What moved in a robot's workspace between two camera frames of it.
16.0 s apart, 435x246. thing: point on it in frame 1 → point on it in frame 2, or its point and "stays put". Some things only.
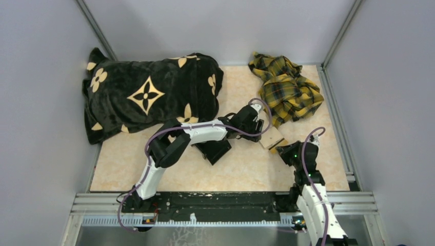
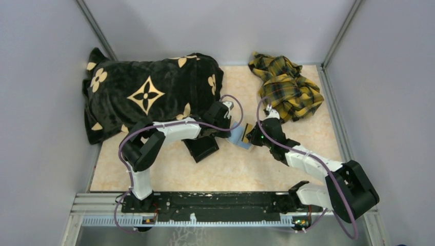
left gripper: [258, 127] → [224, 134]
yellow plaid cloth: [283, 91] stays put
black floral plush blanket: [141, 95] stays put
